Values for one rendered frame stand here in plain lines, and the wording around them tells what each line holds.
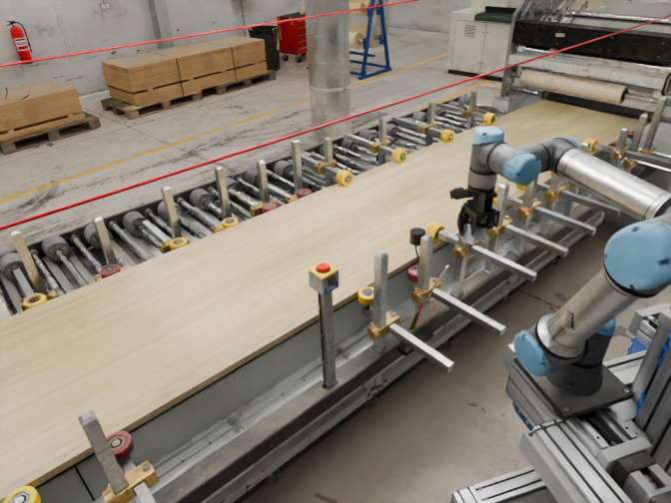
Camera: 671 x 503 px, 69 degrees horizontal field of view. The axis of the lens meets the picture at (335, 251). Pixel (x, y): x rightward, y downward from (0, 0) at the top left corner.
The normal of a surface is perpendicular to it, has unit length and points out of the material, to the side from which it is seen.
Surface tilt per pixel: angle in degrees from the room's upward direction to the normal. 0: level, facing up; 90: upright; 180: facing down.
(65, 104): 90
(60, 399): 0
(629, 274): 83
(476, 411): 0
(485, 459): 0
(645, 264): 83
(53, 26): 90
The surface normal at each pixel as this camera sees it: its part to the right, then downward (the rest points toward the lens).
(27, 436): -0.03, -0.83
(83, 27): 0.73, 0.36
